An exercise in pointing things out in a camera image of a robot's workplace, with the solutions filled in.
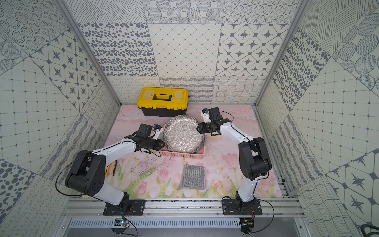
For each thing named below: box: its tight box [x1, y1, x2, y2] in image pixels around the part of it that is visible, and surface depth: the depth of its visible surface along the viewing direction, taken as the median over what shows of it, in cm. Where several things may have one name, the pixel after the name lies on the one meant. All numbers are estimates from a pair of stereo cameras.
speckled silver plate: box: [162, 114, 206, 154], surface depth 97 cm
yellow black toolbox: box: [137, 87, 190, 117], surface depth 103 cm
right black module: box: [239, 217, 255, 236], surface depth 73 cm
